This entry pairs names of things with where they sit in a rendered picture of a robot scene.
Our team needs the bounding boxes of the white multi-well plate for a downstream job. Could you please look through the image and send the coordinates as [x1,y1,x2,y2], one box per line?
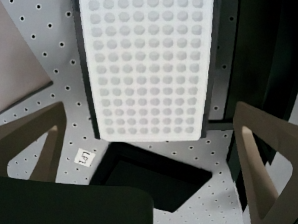
[79,0,213,141]

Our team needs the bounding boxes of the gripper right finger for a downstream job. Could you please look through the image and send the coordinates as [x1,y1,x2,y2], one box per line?
[233,102,298,224]

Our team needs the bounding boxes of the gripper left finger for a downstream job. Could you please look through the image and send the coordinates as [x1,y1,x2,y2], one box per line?
[0,101,67,182]

